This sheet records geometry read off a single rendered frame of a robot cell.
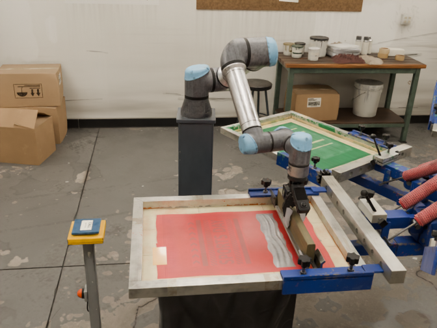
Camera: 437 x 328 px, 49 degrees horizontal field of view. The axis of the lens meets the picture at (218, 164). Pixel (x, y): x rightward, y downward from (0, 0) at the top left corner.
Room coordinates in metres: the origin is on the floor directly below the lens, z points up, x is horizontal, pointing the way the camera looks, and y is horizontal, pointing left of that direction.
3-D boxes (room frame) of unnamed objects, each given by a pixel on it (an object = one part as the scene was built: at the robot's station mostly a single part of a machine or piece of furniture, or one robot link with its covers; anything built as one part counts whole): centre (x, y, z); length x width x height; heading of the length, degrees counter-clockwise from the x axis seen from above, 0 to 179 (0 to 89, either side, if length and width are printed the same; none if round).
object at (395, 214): (1.60, -0.64, 1.02); 0.17 x 0.06 x 0.05; 98
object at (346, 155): (2.38, -0.57, 1.05); 1.08 x 0.61 x 0.23; 38
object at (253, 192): (1.83, -0.28, 0.97); 0.30 x 0.05 x 0.07; 98
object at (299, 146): (1.57, -0.29, 1.31); 0.09 x 0.08 x 0.11; 21
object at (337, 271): (1.28, -0.36, 0.97); 0.30 x 0.05 x 0.07; 98
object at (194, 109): (2.23, 0.12, 1.25); 0.15 x 0.15 x 0.10
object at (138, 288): (1.52, -0.09, 0.97); 0.79 x 0.58 x 0.04; 98
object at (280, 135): (1.66, -0.23, 1.30); 0.11 x 0.11 x 0.08; 21
